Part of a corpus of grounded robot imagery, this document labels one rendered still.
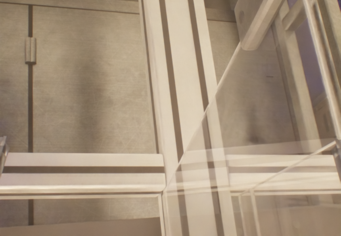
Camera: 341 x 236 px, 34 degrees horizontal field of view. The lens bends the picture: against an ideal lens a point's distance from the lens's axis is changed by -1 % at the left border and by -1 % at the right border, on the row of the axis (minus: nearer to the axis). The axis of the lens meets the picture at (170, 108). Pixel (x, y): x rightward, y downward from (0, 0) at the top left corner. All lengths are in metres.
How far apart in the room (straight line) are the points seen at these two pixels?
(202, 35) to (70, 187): 0.27
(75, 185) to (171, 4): 0.28
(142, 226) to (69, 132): 0.34
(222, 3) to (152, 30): 0.57
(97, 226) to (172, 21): 0.27
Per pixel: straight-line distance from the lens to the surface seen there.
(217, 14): 1.20
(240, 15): 0.30
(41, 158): 0.61
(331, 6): 0.98
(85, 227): 0.67
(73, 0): 1.12
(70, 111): 1.00
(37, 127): 0.98
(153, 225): 0.69
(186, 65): 0.70
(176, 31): 0.72
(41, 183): 0.60
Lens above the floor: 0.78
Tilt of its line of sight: 25 degrees down
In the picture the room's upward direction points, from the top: 173 degrees clockwise
